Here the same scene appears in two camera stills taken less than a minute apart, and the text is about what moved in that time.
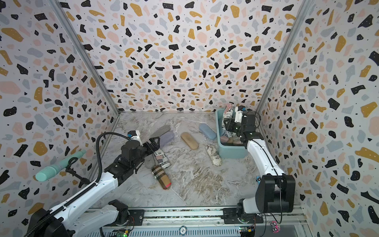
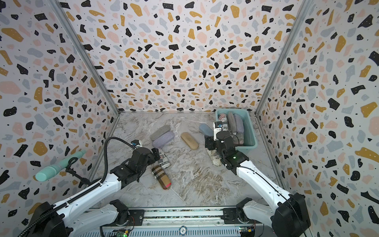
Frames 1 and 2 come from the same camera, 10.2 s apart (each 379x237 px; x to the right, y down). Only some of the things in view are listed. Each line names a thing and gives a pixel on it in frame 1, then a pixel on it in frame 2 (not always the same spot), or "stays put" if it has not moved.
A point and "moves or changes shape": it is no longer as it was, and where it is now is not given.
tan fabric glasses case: (190, 141) stays put
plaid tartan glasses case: (161, 176) stays put
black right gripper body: (238, 128) -> (216, 145)
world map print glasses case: (215, 157) stays put
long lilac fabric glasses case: (166, 138) stays put
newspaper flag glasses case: (228, 112) moves or changes shape
